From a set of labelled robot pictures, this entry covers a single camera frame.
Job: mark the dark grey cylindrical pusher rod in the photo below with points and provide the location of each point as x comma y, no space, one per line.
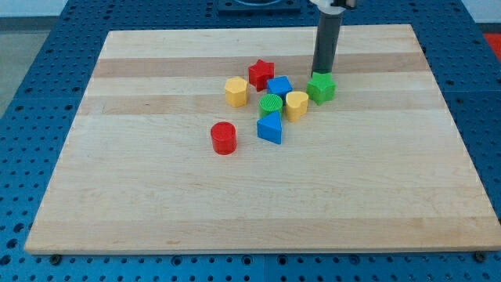
327,34

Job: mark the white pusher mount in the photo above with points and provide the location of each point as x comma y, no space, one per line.
334,7

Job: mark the green star block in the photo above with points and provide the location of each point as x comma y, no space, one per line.
321,88

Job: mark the red star block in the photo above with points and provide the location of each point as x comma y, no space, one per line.
259,73

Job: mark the yellow hexagon block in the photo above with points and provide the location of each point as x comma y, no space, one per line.
236,91

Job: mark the blue cube block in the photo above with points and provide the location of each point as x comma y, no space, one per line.
279,86

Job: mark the yellow heart block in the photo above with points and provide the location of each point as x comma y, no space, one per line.
296,105

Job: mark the green cylinder block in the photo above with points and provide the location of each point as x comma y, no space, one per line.
270,103

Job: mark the blue triangle block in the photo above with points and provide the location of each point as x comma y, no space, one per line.
269,127

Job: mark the wooden board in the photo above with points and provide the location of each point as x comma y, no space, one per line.
380,168

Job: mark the red cylinder block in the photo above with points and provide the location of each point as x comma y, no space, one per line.
223,137

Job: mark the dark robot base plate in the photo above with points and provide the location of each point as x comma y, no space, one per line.
233,7

